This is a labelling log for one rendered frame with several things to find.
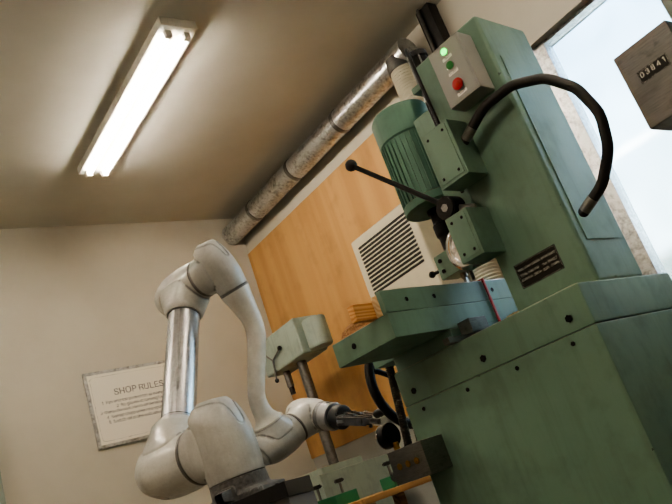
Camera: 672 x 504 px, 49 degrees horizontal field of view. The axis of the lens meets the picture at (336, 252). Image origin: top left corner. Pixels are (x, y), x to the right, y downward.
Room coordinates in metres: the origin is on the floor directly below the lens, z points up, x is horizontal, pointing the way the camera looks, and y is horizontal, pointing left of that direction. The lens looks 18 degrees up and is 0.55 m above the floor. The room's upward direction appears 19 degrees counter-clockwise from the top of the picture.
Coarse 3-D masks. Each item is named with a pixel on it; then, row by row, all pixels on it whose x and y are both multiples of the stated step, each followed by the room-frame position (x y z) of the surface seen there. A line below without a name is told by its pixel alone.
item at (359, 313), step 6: (354, 306) 1.61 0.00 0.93; (360, 306) 1.62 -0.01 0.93; (366, 306) 1.64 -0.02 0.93; (372, 306) 1.65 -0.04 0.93; (354, 312) 1.61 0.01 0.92; (360, 312) 1.62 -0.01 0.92; (366, 312) 1.63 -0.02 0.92; (372, 312) 1.64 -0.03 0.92; (354, 318) 1.61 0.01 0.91; (360, 318) 1.61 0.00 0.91; (366, 318) 1.63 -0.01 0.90; (372, 318) 1.64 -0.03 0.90
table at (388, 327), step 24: (408, 312) 1.67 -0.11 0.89; (432, 312) 1.73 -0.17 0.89; (456, 312) 1.80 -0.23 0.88; (480, 312) 1.86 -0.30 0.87; (504, 312) 1.93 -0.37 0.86; (360, 336) 1.70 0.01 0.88; (384, 336) 1.65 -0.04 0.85; (408, 336) 1.67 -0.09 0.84; (432, 336) 1.78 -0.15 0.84; (360, 360) 1.76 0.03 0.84; (384, 360) 1.96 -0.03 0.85
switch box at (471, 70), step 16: (448, 48) 1.58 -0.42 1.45; (464, 48) 1.56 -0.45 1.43; (432, 64) 1.62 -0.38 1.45; (464, 64) 1.56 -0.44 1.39; (480, 64) 1.58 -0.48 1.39; (448, 80) 1.60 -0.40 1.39; (464, 80) 1.58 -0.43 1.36; (480, 80) 1.56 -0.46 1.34; (448, 96) 1.62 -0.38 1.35; (464, 96) 1.59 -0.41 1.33; (480, 96) 1.61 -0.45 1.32
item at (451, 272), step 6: (444, 252) 1.91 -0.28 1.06; (438, 258) 1.93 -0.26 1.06; (444, 258) 1.92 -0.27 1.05; (438, 264) 1.94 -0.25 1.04; (444, 264) 1.93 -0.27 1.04; (450, 264) 1.91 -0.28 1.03; (438, 270) 1.94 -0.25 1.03; (444, 270) 1.93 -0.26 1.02; (450, 270) 1.92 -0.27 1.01; (456, 270) 1.90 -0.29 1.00; (462, 270) 1.91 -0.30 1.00; (444, 276) 1.94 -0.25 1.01; (450, 276) 1.93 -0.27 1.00; (456, 276) 1.95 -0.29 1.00; (462, 276) 1.93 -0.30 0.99
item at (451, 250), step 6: (450, 234) 1.76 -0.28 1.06; (450, 240) 1.77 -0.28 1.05; (450, 246) 1.77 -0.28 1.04; (450, 252) 1.78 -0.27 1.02; (456, 252) 1.77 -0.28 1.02; (450, 258) 1.78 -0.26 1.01; (456, 258) 1.77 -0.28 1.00; (456, 264) 1.77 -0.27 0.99; (462, 264) 1.76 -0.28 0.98; (468, 264) 1.75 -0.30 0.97; (474, 264) 1.74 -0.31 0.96; (480, 264) 1.74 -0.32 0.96; (468, 270) 1.77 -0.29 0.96
